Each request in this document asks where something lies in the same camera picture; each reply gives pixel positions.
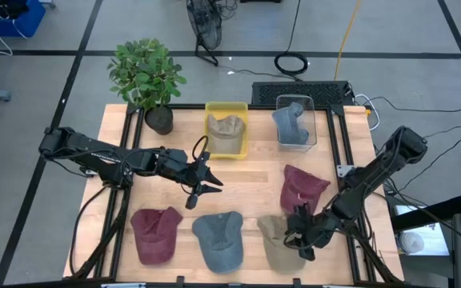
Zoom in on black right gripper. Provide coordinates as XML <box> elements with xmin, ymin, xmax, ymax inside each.
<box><xmin>283</xmin><ymin>207</ymin><xmax>338</xmax><ymax>262</ymax></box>

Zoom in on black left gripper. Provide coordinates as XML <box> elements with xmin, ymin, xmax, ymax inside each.
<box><xmin>158</xmin><ymin>148</ymin><xmax>224</xmax><ymax>197</ymax></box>

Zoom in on tan baseball cap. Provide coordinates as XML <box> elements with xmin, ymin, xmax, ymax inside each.
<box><xmin>207</xmin><ymin>114</ymin><xmax>247</xmax><ymax>155</ymax></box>
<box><xmin>256</xmin><ymin>214</ymin><xmax>307</xmax><ymax>273</ymax></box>

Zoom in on grey baseball cap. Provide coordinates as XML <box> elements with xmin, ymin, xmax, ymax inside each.
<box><xmin>272</xmin><ymin>102</ymin><xmax>311</xmax><ymax>146</ymax></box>
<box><xmin>191</xmin><ymin>210</ymin><xmax>244</xmax><ymax>274</ymax></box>

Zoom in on maroon baseball cap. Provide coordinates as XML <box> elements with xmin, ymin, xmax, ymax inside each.
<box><xmin>130</xmin><ymin>206</ymin><xmax>184</xmax><ymax>266</ymax></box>
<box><xmin>279</xmin><ymin>164</ymin><xmax>331</xmax><ymax>215</ymax></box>

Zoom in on yellow plastic bin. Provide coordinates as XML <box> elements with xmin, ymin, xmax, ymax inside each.
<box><xmin>204</xmin><ymin>101</ymin><xmax>250</xmax><ymax>160</ymax></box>

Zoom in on grey metal corner plate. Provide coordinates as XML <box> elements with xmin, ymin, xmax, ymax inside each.
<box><xmin>336</xmin><ymin>164</ymin><xmax>355</xmax><ymax>179</ymax></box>

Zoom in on clear plastic bin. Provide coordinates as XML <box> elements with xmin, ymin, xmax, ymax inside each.
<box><xmin>272</xmin><ymin>94</ymin><xmax>319</xmax><ymax>153</ymax></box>

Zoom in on green potted plant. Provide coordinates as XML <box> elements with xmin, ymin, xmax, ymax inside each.
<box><xmin>107</xmin><ymin>38</ymin><xmax>187</xmax><ymax>136</ymax></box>

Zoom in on black perforated computer case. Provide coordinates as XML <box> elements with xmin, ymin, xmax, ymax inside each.
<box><xmin>251</xmin><ymin>81</ymin><xmax>354</xmax><ymax>107</ymax></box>

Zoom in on black floor fan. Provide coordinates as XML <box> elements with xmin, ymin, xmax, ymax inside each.
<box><xmin>185</xmin><ymin>0</ymin><xmax>223</xmax><ymax>67</ymax></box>

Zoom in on blue plastic bin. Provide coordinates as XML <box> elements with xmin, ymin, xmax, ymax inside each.
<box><xmin>0</xmin><ymin>0</ymin><xmax>46</xmax><ymax>38</ymax></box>

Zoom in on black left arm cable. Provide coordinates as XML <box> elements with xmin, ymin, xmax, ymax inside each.
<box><xmin>191</xmin><ymin>134</ymin><xmax>210</xmax><ymax>162</ymax></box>

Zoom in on black aluminium table frame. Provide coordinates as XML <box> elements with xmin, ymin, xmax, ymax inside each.
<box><xmin>70</xmin><ymin>102</ymin><xmax>395</xmax><ymax>285</ymax></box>

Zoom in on thin black floor cable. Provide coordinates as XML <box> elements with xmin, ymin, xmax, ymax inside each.
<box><xmin>217</xmin><ymin>65</ymin><xmax>294</xmax><ymax>80</ymax></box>

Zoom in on white looped cable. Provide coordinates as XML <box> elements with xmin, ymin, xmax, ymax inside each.
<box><xmin>354</xmin><ymin>94</ymin><xmax>382</xmax><ymax>132</ymax></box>

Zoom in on black coiled cable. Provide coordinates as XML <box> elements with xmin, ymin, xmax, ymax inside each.
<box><xmin>273</xmin><ymin>0</ymin><xmax>310</xmax><ymax>77</ymax></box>

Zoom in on yellow cable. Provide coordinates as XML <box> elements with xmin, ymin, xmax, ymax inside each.
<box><xmin>333</xmin><ymin>0</ymin><xmax>363</xmax><ymax>81</ymax></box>

